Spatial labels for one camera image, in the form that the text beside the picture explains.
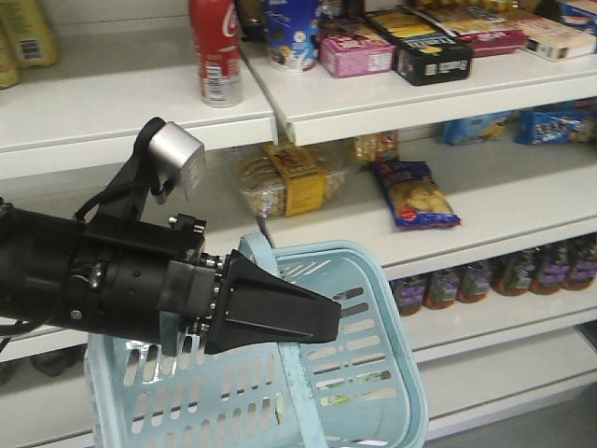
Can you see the red coke aluminium bottle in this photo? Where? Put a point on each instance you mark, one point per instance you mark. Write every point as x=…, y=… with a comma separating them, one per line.
x=216, y=41

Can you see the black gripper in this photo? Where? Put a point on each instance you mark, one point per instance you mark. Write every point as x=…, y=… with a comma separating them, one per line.
x=139, y=281

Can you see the yellow pear drink bottle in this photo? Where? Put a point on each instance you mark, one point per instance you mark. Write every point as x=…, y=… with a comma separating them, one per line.
x=29, y=33

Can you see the black biscuit box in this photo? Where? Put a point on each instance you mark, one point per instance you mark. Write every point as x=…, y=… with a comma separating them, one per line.
x=424, y=55

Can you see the light blue plastic basket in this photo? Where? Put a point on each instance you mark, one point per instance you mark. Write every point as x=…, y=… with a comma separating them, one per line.
x=362, y=390

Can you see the pink biscuit box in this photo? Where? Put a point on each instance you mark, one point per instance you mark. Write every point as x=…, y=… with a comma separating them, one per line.
x=345, y=54

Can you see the blue snack bag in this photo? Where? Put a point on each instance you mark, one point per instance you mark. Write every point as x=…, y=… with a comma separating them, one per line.
x=412, y=195

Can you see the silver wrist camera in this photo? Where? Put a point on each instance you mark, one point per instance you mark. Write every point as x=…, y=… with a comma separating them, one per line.
x=179, y=159

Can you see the blue oreo cup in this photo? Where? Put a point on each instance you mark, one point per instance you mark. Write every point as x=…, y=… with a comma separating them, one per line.
x=291, y=29

